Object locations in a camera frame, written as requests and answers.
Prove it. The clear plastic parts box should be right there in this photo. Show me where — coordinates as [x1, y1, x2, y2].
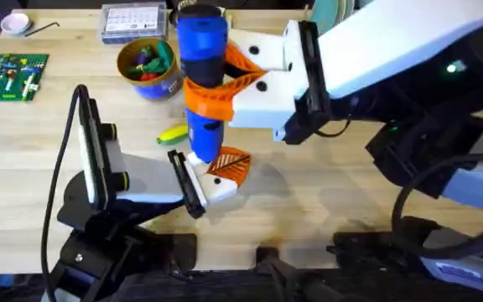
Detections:
[97, 1, 170, 45]

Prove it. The thick black cable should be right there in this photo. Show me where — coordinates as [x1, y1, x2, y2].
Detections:
[391, 154, 483, 261]

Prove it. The green board with toy blocks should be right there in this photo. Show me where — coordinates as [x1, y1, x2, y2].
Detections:
[0, 52, 50, 103]

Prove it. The thin black cable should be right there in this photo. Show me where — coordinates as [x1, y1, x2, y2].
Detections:
[39, 83, 91, 302]

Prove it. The small white dish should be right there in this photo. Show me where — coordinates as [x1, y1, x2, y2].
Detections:
[0, 12, 33, 36]

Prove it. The black upright wrist plate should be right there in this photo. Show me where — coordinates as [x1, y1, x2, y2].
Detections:
[76, 85, 110, 211]

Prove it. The yellow green toy vegetable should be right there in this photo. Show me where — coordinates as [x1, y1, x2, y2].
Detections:
[155, 123, 190, 146]

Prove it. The teal plates stack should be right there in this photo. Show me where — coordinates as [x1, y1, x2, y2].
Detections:
[309, 0, 356, 37]

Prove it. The blue tub with toys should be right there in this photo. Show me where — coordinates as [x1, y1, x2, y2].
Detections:
[116, 37, 184, 102]

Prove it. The black hex key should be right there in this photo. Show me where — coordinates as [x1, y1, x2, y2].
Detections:
[24, 21, 61, 39]

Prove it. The black rail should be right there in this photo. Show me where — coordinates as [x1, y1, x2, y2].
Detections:
[0, 268, 483, 302]

